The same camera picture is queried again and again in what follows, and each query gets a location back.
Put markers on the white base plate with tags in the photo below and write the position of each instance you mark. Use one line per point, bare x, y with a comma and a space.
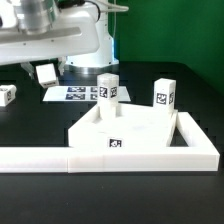
80, 93

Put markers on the white L-shaped obstacle wall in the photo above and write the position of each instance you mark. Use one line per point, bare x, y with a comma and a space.
198, 155

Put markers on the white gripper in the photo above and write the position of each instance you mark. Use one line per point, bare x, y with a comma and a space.
73, 33

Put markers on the white square tabletop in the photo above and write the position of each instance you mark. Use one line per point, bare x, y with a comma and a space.
134, 126

